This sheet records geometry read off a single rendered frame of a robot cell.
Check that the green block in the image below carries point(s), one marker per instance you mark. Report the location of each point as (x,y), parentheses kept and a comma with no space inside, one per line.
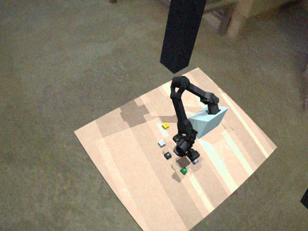
(183,170)

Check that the yellow block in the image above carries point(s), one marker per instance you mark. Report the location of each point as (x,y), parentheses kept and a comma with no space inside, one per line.
(165,125)

